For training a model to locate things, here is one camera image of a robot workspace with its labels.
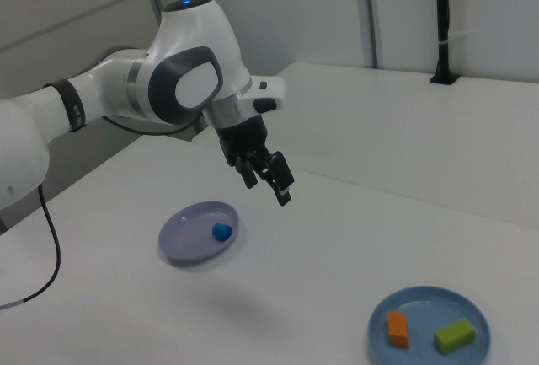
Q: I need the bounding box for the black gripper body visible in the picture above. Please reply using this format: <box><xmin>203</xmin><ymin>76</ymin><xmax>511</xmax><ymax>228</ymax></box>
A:
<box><xmin>214</xmin><ymin>114</ymin><xmax>271</xmax><ymax>169</ymax></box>

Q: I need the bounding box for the blue block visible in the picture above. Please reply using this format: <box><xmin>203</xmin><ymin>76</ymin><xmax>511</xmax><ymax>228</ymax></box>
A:
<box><xmin>211</xmin><ymin>222</ymin><xmax>234</xmax><ymax>242</ymax></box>

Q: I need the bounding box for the orange block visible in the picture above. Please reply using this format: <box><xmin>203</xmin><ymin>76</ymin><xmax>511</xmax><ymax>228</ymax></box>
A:
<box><xmin>387</xmin><ymin>310</ymin><xmax>410</xmax><ymax>349</ymax></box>

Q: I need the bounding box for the green block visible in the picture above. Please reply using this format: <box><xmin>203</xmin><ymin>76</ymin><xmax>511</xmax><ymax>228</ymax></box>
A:
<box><xmin>433</xmin><ymin>317</ymin><xmax>478</xmax><ymax>356</ymax></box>

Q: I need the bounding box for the purple plate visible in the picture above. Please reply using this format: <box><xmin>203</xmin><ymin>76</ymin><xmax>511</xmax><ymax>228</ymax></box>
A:
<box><xmin>157</xmin><ymin>200</ymin><xmax>241</xmax><ymax>266</ymax></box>

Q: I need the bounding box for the blue plate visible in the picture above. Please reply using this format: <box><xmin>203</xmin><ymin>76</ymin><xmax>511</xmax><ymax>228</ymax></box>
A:
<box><xmin>366</xmin><ymin>285</ymin><xmax>493</xmax><ymax>365</ymax></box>

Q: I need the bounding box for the black pole stand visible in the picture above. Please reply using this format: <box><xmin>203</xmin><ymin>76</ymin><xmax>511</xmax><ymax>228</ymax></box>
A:
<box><xmin>429</xmin><ymin>0</ymin><xmax>460</xmax><ymax>86</ymax></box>

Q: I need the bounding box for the grey partition seam post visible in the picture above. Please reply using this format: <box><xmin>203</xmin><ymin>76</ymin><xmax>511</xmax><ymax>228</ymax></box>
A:
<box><xmin>352</xmin><ymin>0</ymin><xmax>383</xmax><ymax>69</ymax></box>

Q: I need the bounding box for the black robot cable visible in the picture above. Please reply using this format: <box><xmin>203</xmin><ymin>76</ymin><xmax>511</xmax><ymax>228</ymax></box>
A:
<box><xmin>0</xmin><ymin>115</ymin><xmax>204</xmax><ymax>310</ymax></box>

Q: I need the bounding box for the white cable tie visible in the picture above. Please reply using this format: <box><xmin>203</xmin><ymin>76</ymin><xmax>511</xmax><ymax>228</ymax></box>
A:
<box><xmin>436</xmin><ymin>29</ymin><xmax>479</xmax><ymax>46</ymax></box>

